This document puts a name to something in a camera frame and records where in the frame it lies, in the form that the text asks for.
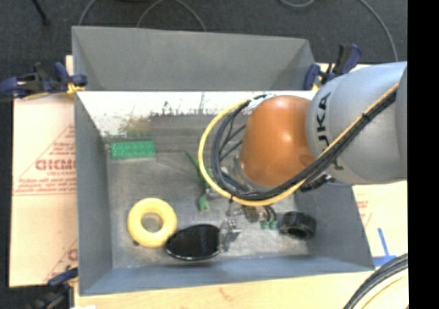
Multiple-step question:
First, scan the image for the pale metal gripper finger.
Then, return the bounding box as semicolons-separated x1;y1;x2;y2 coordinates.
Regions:
219;219;230;252
227;219;242;244

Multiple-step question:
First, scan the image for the black oval object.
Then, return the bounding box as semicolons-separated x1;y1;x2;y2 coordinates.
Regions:
164;224;222;262

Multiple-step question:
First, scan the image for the green long thin toy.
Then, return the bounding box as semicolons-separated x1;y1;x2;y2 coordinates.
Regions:
185;150;211;211

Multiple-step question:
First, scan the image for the green flat block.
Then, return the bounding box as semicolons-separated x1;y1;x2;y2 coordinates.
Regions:
109;139;157;161

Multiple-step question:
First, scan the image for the grey metal bin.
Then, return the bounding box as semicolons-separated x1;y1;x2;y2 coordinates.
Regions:
71;25;375;297

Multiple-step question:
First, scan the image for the black ring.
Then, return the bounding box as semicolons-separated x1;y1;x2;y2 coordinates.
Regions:
278;211;318;240

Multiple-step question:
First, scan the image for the yellow ring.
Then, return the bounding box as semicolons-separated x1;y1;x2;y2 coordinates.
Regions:
126;197;178;249

